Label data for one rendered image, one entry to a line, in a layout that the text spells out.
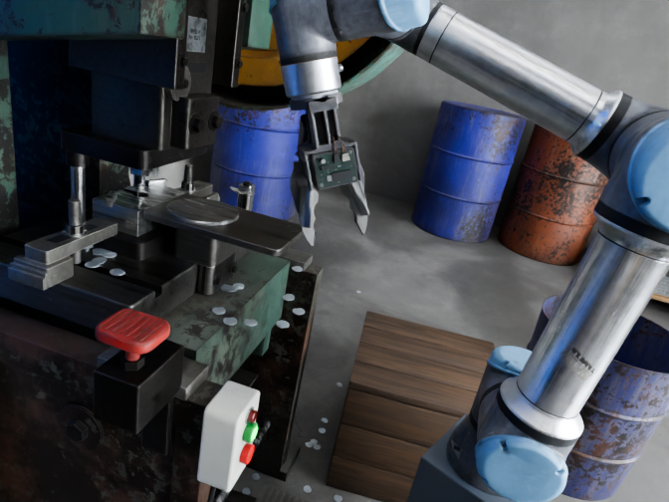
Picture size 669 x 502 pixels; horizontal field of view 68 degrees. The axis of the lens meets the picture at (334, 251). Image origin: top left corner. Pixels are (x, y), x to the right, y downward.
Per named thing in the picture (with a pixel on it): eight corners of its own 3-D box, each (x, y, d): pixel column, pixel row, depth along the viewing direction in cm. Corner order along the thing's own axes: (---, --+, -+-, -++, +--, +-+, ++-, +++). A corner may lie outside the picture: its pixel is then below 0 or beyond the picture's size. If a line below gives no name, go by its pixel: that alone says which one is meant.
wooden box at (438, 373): (462, 428, 165) (494, 342, 151) (471, 527, 130) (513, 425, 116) (345, 397, 168) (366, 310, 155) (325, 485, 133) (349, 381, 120)
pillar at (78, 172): (89, 220, 86) (88, 140, 80) (79, 224, 84) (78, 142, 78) (78, 217, 86) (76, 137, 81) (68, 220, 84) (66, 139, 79)
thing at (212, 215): (297, 289, 95) (308, 223, 90) (268, 322, 82) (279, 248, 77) (181, 254, 100) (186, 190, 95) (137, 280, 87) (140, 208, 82)
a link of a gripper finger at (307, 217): (298, 254, 69) (306, 189, 66) (292, 241, 74) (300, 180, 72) (319, 255, 70) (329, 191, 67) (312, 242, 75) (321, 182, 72)
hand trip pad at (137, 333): (172, 374, 61) (175, 321, 58) (141, 402, 55) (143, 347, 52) (122, 356, 62) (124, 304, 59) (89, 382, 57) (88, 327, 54)
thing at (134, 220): (185, 213, 97) (187, 191, 95) (137, 236, 83) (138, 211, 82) (145, 202, 99) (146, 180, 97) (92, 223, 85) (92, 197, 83)
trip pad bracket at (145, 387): (177, 452, 70) (186, 337, 63) (133, 506, 62) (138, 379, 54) (140, 437, 72) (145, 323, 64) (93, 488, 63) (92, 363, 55)
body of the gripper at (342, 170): (310, 196, 65) (292, 103, 60) (300, 183, 73) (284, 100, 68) (364, 184, 66) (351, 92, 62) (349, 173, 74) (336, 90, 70)
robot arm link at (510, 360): (537, 410, 90) (563, 350, 85) (543, 462, 78) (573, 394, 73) (472, 388, 93) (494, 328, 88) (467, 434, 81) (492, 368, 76)
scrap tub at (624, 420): (609, 431, 178) (667, 318, 160) (644, 528, 140) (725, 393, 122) (493, 393, 186) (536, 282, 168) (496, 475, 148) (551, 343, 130)
